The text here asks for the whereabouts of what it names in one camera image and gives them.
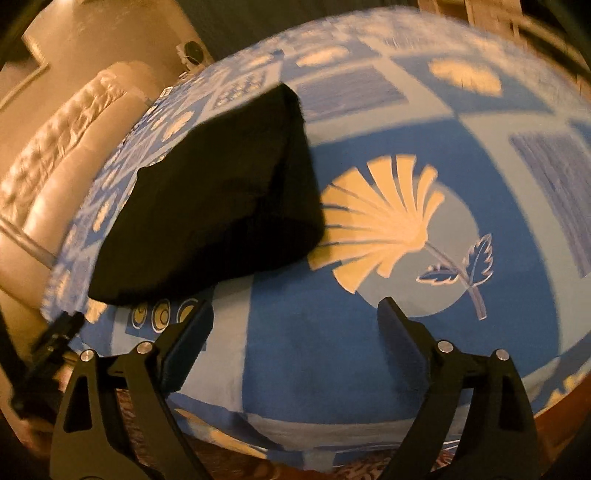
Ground blue leaf-print bed sheet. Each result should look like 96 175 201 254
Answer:
39 7 591 462

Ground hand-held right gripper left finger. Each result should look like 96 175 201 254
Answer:
48 299 216 480

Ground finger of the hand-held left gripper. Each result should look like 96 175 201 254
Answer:
44 311 86 357

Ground round black wall device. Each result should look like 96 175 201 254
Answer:
177 40 209 71

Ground wooden furniture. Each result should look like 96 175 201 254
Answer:
417 0 528 37

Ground beige tufted leather headboard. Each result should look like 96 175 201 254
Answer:
0 60 168 317

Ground black pants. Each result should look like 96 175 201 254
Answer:
87 83 326 308

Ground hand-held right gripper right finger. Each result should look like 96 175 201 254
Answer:
376 296 542 480

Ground dark curtain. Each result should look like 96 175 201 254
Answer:
185 0 419 63

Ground patterned rug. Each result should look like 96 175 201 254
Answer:
115 392 462 480

